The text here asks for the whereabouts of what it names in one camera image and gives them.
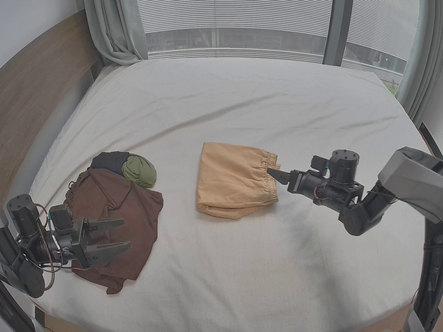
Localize tan shorts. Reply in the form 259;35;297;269
196;142;280;220

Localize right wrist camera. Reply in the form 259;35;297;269
310;155;329;173

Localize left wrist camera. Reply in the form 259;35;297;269
48;204;74;237

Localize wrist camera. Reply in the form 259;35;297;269
48;204;74;237
310;155;329;173

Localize black garment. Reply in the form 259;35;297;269
91;152;129;177

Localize window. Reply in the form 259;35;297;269
133;0;433;82

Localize green garment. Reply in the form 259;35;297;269
122;155;158;189

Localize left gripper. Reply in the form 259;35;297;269
47;217;132;271

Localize brown garment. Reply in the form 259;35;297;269
65;169;164;295

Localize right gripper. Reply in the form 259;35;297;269
266;167;330;200

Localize grey-green curtain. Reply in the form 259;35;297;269
395;0;443;127
73;0;149;65

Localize bed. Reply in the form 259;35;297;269
0;9;443;332

